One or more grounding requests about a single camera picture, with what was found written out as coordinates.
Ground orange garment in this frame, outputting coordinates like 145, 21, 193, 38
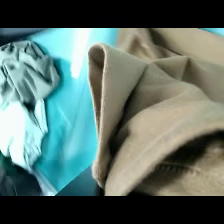
87, 27, 224, 197

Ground grey-brown garment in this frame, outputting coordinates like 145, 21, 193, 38
0, 39, 62, 112

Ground pale mint garment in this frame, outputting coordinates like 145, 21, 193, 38
0, 98, 50, 172

